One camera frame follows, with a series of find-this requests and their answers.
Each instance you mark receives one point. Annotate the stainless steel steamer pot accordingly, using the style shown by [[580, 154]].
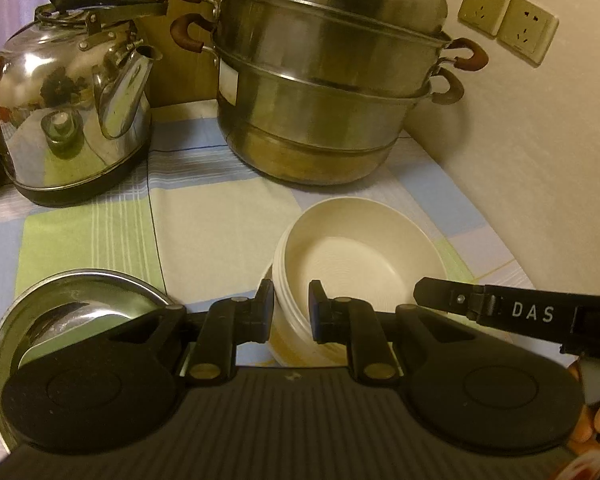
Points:
[[320, 90]]

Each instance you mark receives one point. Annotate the cream plastic bowl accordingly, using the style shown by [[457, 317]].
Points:
[[350, 240]]

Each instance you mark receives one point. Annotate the large stainless steel plate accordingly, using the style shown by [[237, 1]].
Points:
[[10, 325]]

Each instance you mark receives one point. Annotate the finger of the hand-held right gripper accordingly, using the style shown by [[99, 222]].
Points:
[[445, 296]]

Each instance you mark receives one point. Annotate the checkered tablecloth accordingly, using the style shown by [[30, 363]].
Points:
[[205, 220]]

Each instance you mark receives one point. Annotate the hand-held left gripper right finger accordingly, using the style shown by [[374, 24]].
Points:
[[316, 310]]

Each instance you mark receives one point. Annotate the stainless steel kettle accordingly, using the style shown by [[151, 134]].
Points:
[[55, 95]]

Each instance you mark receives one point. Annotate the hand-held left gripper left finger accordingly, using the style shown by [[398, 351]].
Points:
[[267, 310]]

